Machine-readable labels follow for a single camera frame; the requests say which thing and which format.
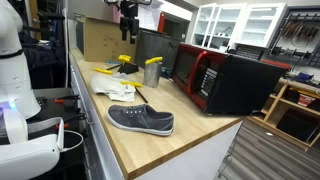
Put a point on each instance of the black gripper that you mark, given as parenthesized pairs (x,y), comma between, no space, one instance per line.
(129,15)

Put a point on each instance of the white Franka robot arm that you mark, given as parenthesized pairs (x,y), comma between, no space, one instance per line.
(16,83)

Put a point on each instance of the black platform stand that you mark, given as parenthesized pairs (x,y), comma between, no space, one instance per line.
(128,68)

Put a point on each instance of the silver tin cylinder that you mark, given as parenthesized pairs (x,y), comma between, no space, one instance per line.
(152,75)

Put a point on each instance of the small blue object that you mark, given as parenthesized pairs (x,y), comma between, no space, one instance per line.
(166,72)

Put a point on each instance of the brown cardboard box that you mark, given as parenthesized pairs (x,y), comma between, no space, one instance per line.
(103,40)

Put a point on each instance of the pink board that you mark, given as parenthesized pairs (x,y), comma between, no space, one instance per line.
(116,13)

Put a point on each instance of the dark grey storage bin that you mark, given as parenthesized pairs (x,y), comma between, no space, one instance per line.
(155,46)

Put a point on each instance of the teal flat tool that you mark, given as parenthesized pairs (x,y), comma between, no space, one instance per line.
(112,62)

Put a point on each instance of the red fire extinguisher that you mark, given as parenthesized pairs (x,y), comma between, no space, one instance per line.
(161,22)

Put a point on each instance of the white crumpled cloth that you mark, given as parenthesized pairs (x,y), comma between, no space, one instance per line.
(110,87)

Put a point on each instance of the grey canvas shoe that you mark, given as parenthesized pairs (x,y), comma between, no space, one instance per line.
(140,119)

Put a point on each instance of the white glass-door cabinet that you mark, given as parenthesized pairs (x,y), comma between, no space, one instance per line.
(240,25)

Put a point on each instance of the red and black microwave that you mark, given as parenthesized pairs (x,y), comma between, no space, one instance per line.
(233,83)

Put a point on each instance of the black slotted crate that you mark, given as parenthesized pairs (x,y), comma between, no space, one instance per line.
(248,51)

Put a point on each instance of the wooden shelf unit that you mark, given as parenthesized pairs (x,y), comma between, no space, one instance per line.
(286,110)

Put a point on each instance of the blue tool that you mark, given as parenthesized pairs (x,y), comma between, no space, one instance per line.
(304,77)

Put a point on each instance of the red box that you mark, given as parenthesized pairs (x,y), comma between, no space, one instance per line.
(306,100)

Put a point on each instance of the black storage box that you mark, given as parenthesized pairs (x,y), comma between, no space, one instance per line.
(296,126)

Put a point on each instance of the black wall tool rack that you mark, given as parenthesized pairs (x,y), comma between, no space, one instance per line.
(298,36)

